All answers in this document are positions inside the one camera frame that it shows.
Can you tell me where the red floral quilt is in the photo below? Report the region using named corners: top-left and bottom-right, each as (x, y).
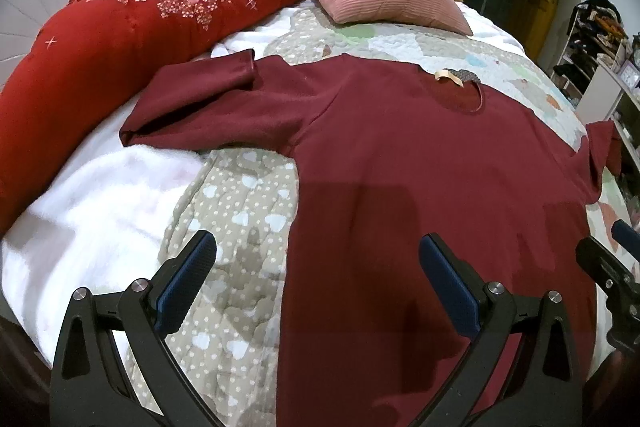
top-left (0, 0), bottom-right (313, 235)

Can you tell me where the beige dotted quilted bedspread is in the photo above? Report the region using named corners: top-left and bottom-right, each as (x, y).
top-left (122, 0), bottom-right (640, 427)

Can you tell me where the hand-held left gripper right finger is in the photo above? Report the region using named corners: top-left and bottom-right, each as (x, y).
top-left (410, 233), bottom-right (586, 427)

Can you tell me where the maroon long-sleeve shirt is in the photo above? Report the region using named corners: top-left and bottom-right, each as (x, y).
top-left (119, 49), bottom-right (623, 427)

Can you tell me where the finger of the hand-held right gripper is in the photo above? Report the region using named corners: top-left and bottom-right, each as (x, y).
top-left (611, 219), bottom-right (640, 260)
top-left (575, 237), bottom-right (640, 299)

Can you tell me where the cluttered shoe rack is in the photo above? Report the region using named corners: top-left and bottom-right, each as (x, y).
top-left (550, 0), bottom-right (631, 105)

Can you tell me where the white shelf cabinet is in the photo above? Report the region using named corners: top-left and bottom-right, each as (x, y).
top-left (575, 62), bottom-right (640, 168)

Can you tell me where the white fleece blanket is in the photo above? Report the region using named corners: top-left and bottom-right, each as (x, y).
top-left (0, 4), bottom-right (311, 353)

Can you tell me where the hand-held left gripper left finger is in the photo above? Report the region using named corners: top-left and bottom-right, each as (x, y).
top-left (50, 229), bottom-right (226, 427)

